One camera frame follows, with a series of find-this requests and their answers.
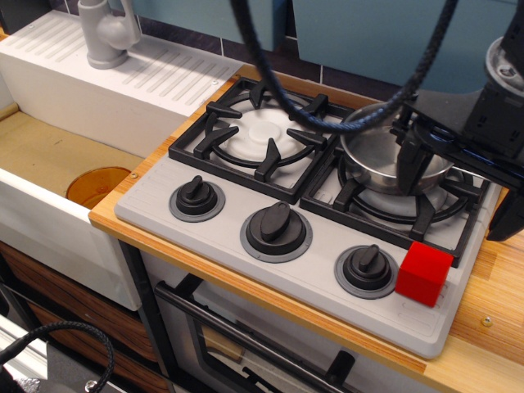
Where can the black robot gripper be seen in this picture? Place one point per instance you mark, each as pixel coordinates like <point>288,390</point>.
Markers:
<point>481,132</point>

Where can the red wooden cube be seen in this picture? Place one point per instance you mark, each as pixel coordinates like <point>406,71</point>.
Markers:
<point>422,274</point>

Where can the small stainless steel pan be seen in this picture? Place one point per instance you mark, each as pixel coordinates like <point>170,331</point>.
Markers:
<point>371,159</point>

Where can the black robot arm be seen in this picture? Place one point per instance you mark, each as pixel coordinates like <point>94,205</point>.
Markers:
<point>503,64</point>

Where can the black right stove knob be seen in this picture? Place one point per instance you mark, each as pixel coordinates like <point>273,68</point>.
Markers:
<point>367,272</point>

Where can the black stove knob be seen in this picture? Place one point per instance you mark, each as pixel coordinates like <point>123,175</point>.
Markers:
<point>196,201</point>
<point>367,272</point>
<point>276,234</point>

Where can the black middle stove knob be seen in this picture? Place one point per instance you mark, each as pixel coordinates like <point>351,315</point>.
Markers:
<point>276,234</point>

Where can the grey toy stove top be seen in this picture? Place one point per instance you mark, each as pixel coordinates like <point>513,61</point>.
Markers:
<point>310,278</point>

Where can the black left stove knob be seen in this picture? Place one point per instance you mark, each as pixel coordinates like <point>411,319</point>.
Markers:
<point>196,201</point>

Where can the black right burner grate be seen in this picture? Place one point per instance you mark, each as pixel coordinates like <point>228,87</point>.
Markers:
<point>444,218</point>

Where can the black burner grate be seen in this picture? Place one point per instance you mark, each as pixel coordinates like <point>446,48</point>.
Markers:
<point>245,137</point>
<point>444,218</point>

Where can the black left burner grate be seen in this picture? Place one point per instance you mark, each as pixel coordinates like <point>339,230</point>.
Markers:
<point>245,137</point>

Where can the orange translucent plate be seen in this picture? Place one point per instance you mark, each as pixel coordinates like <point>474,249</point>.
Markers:
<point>93,186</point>

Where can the grey toy faucet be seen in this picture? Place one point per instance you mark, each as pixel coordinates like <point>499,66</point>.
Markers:
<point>108,37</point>

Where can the white toy sink unit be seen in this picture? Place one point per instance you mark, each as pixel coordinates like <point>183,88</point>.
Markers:
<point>61,118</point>

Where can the wood grain drawer fronts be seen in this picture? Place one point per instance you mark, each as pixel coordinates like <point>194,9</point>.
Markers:
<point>39,295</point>

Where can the oven door with black handle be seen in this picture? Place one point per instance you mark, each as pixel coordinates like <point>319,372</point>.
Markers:
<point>237,346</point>

